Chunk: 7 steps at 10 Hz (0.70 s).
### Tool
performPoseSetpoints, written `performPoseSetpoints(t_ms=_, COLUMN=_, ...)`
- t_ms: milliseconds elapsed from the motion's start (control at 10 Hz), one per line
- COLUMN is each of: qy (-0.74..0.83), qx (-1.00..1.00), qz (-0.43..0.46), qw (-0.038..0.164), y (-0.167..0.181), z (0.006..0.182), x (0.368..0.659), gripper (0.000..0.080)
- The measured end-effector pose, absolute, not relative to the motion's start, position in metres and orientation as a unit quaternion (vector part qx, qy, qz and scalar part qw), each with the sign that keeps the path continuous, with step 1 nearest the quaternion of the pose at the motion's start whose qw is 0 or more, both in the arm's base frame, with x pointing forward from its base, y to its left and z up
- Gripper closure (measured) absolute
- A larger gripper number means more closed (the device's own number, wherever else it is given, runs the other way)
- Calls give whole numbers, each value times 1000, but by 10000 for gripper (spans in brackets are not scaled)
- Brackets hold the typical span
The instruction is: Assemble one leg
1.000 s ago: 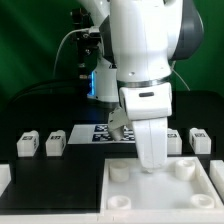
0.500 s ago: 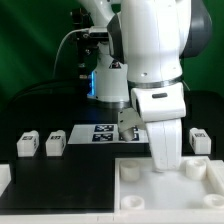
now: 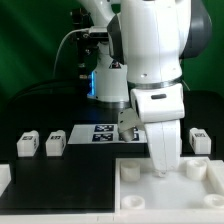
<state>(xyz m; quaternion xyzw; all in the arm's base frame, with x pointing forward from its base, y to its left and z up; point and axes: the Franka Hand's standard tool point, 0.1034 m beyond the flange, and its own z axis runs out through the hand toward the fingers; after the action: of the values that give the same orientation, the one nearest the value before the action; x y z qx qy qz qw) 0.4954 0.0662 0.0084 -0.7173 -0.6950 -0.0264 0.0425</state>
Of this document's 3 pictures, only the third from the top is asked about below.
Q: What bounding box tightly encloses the white L-shaped obstacle fence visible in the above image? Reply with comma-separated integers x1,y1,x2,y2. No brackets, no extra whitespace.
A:
0,163,224,224

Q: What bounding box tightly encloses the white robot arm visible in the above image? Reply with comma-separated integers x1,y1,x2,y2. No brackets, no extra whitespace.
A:
78,0,212,176

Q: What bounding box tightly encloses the white sheet with markers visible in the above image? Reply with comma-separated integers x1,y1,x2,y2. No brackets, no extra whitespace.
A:
67,123,149,146

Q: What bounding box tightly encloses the white camera cable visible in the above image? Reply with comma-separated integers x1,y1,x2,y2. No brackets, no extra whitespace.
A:
52,27,91,80

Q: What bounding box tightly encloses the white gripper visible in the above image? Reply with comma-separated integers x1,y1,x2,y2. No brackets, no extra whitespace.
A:
131,84,185,178

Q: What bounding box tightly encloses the grey camera on base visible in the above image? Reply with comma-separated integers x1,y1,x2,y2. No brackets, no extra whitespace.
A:
88,26,108,41

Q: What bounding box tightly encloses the white square tabletop panel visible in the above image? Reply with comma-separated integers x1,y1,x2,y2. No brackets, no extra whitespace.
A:
115,157,224,212

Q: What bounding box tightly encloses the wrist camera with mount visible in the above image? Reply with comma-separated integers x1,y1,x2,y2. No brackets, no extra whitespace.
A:
117,108,143,142

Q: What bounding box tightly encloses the black cable bundle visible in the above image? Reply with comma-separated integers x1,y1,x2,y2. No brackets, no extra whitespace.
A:
3,78,91,114

